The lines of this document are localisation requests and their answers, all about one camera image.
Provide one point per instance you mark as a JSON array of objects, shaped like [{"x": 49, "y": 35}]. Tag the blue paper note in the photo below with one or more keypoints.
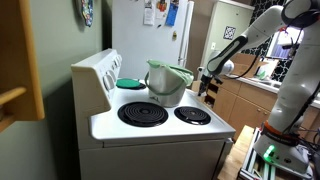
[{"x": 172, "y": 14}]

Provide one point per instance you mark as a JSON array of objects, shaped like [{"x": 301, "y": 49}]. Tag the white electric stove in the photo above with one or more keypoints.
[{"x": 160, "y": 133}]

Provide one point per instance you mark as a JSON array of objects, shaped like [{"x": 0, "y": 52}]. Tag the kitchen window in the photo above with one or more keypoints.
[{"x": 281, "y": 46}]

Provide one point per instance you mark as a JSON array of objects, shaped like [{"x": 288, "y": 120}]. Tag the small white outlet plate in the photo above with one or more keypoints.
[{"x": 213, "y": 45}]

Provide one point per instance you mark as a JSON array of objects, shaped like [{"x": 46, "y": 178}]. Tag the wooden wall spice rack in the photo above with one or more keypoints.
[{"x": 20, "y": 66}]

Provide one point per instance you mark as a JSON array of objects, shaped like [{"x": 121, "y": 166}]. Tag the wooden kitchen base cabinets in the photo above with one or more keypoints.
[{"x": 243, "y": 103}]

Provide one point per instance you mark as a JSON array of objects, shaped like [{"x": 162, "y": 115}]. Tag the open cardboard box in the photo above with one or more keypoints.
[{"x": 240, "y": 61}]

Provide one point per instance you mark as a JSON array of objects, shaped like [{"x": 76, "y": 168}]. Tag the paper note with orange print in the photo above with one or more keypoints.
[{"x": 161, "y": 8}]

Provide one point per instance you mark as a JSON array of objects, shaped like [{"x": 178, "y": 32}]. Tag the white refrigerator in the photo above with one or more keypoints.
[{"x": 140, "y": 43}]

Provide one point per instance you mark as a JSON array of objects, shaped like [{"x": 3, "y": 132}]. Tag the white kitchen countertop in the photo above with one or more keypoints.
[{"x": 260, "y": 83}]

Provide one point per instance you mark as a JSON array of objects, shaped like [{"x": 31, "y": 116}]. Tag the white paper note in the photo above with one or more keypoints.
[{"x": 149, "y": 13}]

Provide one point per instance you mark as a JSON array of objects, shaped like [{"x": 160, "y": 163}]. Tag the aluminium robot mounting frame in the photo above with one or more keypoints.
[{"x": 256, "y": 166}]

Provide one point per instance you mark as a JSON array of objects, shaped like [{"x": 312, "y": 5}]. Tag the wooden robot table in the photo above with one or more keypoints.
[{"x": 236, "y": 156}]

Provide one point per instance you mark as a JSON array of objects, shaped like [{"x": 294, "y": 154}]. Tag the yellow black fridge magnet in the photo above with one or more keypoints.
[{"x": 174, "y": 36}]

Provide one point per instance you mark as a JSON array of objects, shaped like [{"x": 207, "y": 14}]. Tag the green round lid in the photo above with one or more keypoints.
[{"x": 128, "y": 83}]

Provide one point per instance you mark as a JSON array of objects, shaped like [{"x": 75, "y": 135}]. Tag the white stove knob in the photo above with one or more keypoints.
[
  {"x": 119, "y": 59},
  {"x": 108, "y": 82},
  {"x": 117, "y": 62},
  {"x": 113, "y": 75}
]

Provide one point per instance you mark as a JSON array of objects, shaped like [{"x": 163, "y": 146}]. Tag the large black coil burner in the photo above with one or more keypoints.
[{"x": 142, "y": 114}]

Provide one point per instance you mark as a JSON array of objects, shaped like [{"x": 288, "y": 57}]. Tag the small dark fridge magnet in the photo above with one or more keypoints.
[{"x": 159, "y": 25}]

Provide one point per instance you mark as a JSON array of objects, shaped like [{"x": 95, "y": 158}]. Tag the colourful decorative wall plate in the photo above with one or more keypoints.
[{"x": 87, "y": 11}]

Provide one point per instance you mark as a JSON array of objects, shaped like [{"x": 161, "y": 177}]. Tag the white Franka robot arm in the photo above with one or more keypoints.
[{"x": 293, "y": 96}]

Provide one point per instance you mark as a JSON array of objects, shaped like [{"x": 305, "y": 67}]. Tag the framed black white pattern tile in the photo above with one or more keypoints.
[{"x": 229, "y": 32}]

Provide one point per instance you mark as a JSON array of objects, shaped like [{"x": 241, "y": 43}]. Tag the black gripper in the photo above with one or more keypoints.
[{"x": 207, "y": 80}]

